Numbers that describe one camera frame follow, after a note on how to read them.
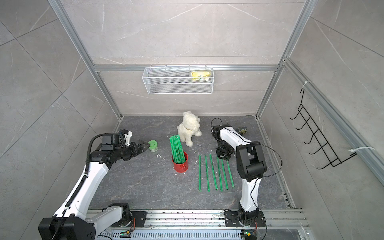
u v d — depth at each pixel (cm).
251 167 51
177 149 84
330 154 60
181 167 84
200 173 88
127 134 72
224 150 76
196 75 85
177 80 101
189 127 93
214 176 88
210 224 73
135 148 69
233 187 84
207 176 88
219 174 89
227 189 84
